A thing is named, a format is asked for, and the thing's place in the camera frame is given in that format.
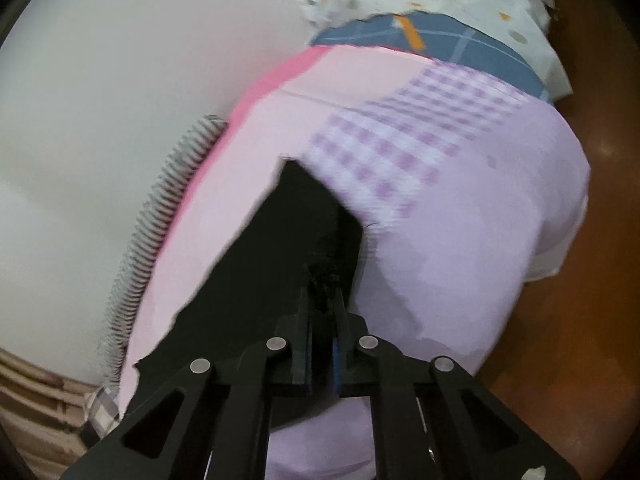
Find blue plaid cloth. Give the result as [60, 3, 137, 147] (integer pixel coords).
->
[310, 12, 551, 102]

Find black pants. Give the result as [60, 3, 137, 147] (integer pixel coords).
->
[133, 157, 378, 428]

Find pink purple checkered bedsheet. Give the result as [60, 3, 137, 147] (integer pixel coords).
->
[114, 43, 592, 480]

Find plaid pillow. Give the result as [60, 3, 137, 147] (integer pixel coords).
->
[84, 385, 120, 439]

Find beige striped curtain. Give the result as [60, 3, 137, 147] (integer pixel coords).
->
[1, 350, 96, 479]

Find grey white striped blanket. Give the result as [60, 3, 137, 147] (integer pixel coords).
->
[98, 115, 228, 385]

